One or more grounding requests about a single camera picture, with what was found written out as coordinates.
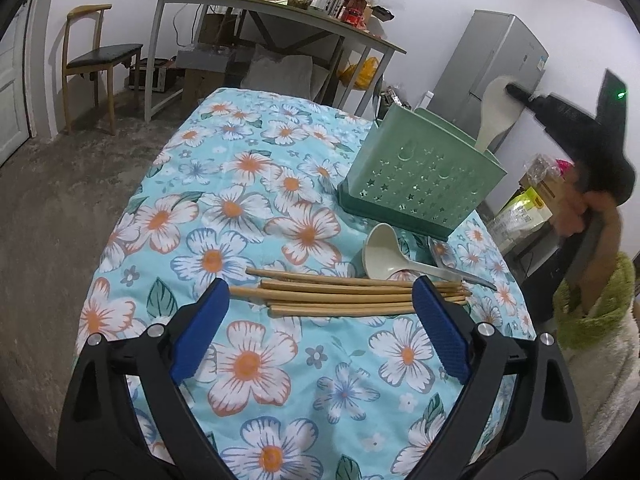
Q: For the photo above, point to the toaster oven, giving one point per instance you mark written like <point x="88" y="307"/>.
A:
<point x="152" y="77"/>

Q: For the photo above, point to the wooden chair with black seat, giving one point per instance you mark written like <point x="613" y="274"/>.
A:
<point x="102" y="55"/>

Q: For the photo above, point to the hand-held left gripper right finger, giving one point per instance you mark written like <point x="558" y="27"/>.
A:
<point x="442" y="330"/>

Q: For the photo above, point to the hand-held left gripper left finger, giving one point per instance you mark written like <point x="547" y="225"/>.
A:
<point x="200" y="330"/>

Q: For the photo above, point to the metal spoon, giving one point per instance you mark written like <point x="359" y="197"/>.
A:
<point x="442" y="255"/>

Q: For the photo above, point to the grey storage box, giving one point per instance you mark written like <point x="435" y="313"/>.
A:
<point x="205" y="57"/>

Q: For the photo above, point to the tall cardboard box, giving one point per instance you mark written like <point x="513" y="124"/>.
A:
<point x="217" y="29"/>

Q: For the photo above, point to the large cardboard box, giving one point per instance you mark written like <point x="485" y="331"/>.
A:
<point x="550" y="187"/>

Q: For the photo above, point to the yellow plastic bag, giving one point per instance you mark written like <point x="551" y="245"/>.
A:
<point x="362" y="72"/>

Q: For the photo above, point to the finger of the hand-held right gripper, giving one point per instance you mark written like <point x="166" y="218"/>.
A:
<point x="540" y="102"/>

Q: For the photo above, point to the person's right hand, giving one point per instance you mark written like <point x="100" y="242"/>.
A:
<point x="570" y="210"/>

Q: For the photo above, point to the silver refrigerator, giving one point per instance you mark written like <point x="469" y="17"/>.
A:
<point x="480" y="55"/>

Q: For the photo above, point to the white panel door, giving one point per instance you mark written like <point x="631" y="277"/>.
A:
<point x="12" y="85"/>

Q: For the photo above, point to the white sack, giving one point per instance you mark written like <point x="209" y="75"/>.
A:
<point x="280" y="72"/>

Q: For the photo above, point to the white rice paddle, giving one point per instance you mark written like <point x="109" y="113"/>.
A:
<point x="495" y="110"/>

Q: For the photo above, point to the floral blue tablecloth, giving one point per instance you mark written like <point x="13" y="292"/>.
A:
<point x="250" y="210"/>

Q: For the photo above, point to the small cardboard box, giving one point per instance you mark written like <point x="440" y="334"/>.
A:
<point x="200" y="85"/>

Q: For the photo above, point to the yellow-green rice bag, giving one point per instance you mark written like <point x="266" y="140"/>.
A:
<point x="525" y="210"/>

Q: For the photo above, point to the pink plastic bag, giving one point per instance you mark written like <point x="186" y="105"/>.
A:
<point x="564" y="166"/>

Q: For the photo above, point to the green utensil holder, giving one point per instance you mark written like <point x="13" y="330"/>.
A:
<point x="425" y="185"/>

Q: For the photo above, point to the cluttered wooden side table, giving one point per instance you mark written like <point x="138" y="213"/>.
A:
<point x="280" y="15"/>

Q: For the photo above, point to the white plastic ladle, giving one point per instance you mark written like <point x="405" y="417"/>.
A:
<point x="382" y="255"/>

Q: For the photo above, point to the red bottle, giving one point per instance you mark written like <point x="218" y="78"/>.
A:
<point x="356" y="12"/>

